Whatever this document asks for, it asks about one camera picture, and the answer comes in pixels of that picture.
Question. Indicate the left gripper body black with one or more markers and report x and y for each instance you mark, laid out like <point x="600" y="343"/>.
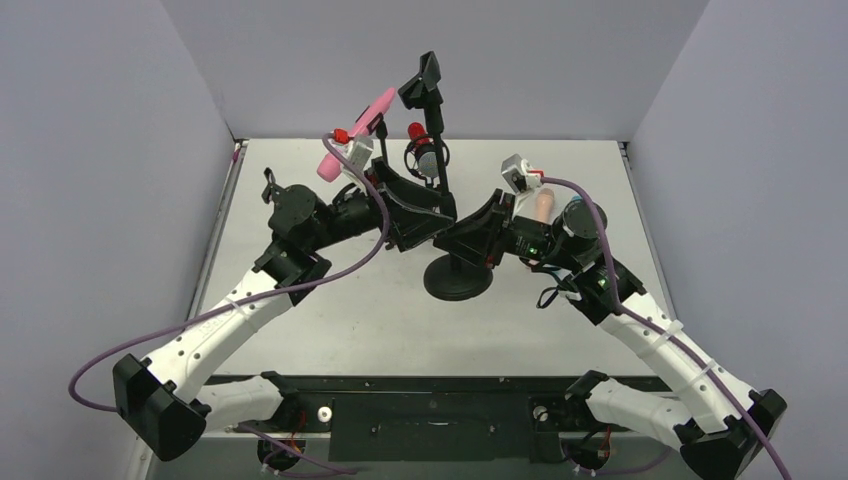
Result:
<point x="355" y="215"/>

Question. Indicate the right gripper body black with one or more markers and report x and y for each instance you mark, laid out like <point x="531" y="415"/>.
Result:
<point x="500" y="226"/>

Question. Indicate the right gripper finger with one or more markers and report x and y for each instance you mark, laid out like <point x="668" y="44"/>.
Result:
<point x="489" y="218"/>
<point x="473" y="250"/>

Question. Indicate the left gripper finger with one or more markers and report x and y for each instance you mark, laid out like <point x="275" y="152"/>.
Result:
<point x="410" y="192"/>
<point x="411" y="228"/>

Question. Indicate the beige microphone black stand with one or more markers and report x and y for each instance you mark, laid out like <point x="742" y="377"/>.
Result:
<point x="447" y="277"/>

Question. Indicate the teal microphone black stand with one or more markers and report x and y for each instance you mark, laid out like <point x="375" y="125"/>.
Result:
<point x="272" y="191"/>

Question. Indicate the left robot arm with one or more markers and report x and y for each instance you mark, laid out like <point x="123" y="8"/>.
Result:
<point x="166" y="396"/>

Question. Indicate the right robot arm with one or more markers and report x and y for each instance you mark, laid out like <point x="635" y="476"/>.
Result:
<point x="716" y="422"/>

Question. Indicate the red mesh microphone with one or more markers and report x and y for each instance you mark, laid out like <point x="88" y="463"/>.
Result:
<point x="420" y="154"/>

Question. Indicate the pink microphone black stand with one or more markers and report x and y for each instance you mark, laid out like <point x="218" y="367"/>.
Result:
<point x="379" y="129"/>

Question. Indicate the black tripod shock-mount stand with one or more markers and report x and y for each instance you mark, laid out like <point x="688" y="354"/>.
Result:
<point x="443" y="161"/>

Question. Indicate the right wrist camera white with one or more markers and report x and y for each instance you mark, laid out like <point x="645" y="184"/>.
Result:
<point x="519" y="175"/>

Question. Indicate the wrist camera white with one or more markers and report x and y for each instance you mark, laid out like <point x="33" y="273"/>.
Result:
<point x="358" y="148"/>
<point x="519" y="175"/>

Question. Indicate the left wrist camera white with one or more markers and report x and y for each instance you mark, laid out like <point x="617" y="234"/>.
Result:
<point x="358" y="148"/>

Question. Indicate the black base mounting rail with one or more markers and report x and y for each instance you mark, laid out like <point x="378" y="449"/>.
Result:
<point x="358" y="427"/>

